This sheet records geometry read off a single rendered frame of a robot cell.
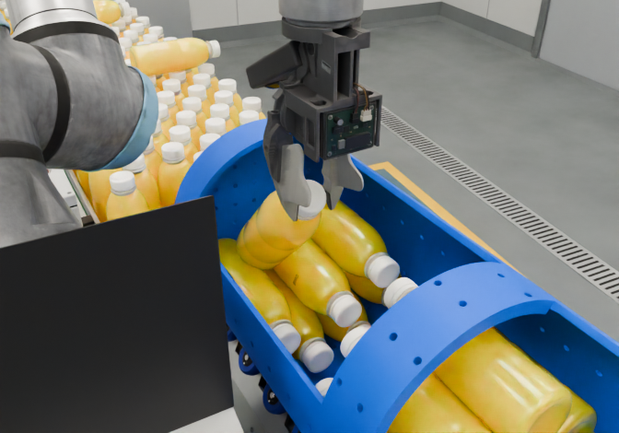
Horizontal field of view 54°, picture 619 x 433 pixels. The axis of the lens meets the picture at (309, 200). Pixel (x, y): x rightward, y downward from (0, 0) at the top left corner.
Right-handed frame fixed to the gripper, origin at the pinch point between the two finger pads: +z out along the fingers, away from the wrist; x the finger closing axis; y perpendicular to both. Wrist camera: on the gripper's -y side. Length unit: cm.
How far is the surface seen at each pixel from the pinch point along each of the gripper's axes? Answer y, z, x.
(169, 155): -46.4, 13.8, -1.2
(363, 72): -318, 118, 236
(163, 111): -65, 13, 4
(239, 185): -23.1, 9.6, 1.8
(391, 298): 10.3, 8.0, 4.0
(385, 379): 20.9, 5.3, -5.0
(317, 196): 0.4, -0.5, 0.8
